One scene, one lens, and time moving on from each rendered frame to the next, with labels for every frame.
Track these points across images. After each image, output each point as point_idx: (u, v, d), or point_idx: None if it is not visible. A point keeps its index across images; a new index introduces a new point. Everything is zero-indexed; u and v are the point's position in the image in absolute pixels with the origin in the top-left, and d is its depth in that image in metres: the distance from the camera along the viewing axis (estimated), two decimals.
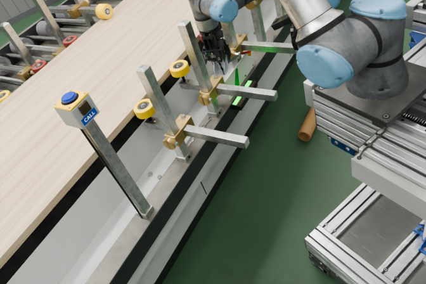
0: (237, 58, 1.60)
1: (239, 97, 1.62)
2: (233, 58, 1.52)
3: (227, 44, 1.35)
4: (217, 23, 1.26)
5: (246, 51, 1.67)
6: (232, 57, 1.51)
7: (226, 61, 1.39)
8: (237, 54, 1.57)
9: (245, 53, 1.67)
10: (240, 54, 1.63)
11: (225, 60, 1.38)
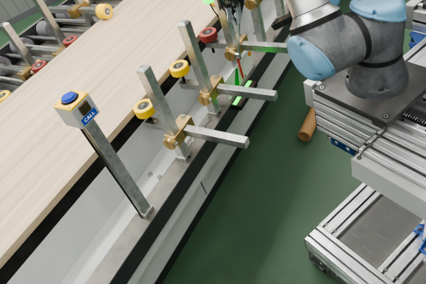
0: (236, 55, 1.59)
1: (239, 97, 1.62)
2: (239, 37, 1.53)
3: None
4: None
5: (241, 70, 1.66)
6: (239, 35, 1.52)
7: (239, 10, 1.41)
8: (239, 49, 1.58)
9: (240, 69, 1.65)
10: (238, 61, 1.62)
11: (238, 9, 1.40)
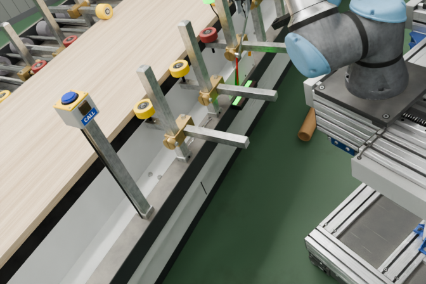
0: (236, 54, 1.59)
1: (239, 97, 1.62)
2: (243, 34, 1.55)
3: None
4: None
5: (238, 73, 1.64)
6: (244, 32, 1.55)
7: (248, 2, 1.46)
8: (240, 48, 1.59)
9: (236, 72, 1.63)
10: (236, 62, 1.61)
11: (247, 1, 1.45)
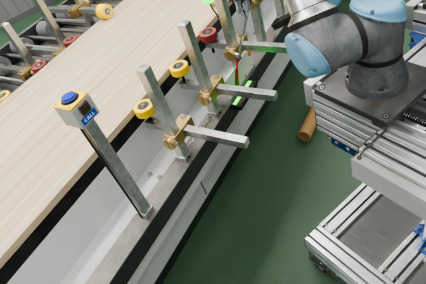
0: (236, 54, 1.59)
1: (239, 97, 1.62)
2: (243, 34, 1.55)
3: None
4: None
5: (238, 73, 1.64)
6: (244, 32, 1.55)
7: (248, 2, 1.46)
8: (240, 48, 1.59)
9: (236, 72, 1.63)
10: (236, 62, 1.61)
11: (247, 1, 1.45)
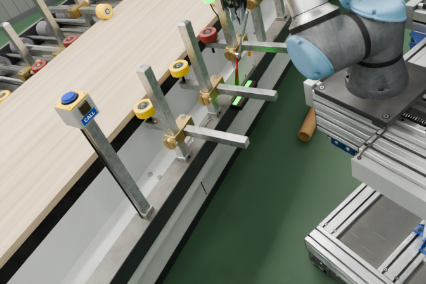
0: (236, 54, 1.59)
1: (239, 97, 1.62)
2: (243, 34, 1.55)
3: None
4: None
5: (238, 73, 1.64)
6: (244, 32, 1.55)
7: (243, 10, 1.43)
8: (240, 48, 1.59)
9: (236, 72, 1.63)
10: (236, 62, 1.61)
11: (241, 8, 1.42)
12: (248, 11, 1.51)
